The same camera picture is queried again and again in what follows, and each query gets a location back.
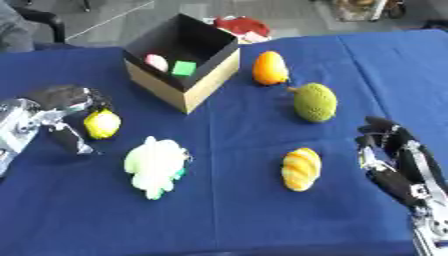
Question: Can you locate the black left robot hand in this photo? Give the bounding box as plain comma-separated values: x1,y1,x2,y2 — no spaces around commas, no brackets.
21,84,112,156

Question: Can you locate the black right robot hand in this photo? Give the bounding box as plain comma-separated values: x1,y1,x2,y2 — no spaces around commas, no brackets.
353,115,448,208

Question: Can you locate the tan cardboard box black inside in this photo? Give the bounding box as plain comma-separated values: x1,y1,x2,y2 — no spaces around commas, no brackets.
122,13,242,115

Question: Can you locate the yellow toy lemon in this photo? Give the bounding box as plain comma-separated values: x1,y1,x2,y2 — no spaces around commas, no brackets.
82,108,125,140

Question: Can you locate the black chair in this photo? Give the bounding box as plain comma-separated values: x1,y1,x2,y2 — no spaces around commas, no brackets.
10,5,69,44

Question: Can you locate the person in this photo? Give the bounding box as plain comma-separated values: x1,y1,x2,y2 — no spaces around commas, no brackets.
0,0,37,54

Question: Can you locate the pink toy egg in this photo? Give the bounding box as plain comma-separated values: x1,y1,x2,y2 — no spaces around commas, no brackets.
143,53,170,73

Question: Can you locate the yellow striped toy bread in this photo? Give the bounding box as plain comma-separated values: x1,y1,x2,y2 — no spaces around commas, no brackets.
280,147,324,193

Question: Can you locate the green bumpy toy fruit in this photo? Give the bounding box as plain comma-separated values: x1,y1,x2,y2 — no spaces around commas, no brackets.
285,82,340,124

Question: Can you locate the white green toy cabbage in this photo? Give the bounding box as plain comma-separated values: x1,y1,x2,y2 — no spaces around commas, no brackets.
122,135,195,201

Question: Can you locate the green block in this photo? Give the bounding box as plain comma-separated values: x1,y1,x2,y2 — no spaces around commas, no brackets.
169,60,200,77

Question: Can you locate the orange toy fruit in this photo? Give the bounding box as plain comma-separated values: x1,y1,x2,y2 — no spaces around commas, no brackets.
250,50,291,87

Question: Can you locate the red bag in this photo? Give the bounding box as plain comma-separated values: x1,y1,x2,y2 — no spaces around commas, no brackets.
204,15,273,44

